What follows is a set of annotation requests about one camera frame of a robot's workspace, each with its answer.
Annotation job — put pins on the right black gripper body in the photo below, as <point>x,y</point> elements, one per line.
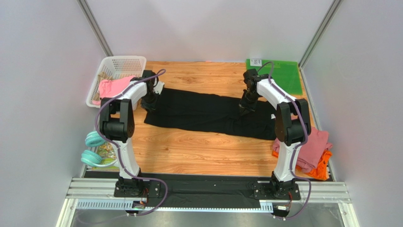
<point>246,102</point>

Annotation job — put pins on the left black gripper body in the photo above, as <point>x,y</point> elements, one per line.
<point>150,101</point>

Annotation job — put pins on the black floral t shirt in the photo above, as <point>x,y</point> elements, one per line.
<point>193,111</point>

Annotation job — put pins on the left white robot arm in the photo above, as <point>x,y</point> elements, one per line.
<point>115,123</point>

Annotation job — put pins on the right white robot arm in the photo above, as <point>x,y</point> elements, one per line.
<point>292,124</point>

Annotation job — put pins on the white label sticker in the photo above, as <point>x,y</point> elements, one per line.
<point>256,62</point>

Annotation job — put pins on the light pink shirt in basket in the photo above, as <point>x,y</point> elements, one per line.
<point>111,88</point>

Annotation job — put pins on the white plastic basket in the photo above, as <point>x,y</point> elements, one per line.
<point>116,67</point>

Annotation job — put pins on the green snack bowl package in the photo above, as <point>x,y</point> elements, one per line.
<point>107,154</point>

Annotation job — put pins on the folded pink t shirt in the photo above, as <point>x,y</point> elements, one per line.
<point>318,140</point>

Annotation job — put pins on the teal headphones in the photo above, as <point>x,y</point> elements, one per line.
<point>88,156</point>

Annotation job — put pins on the folded orange t shirt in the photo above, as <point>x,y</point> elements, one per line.
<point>314,163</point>

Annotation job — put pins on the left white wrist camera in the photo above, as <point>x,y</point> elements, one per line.
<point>158,87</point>

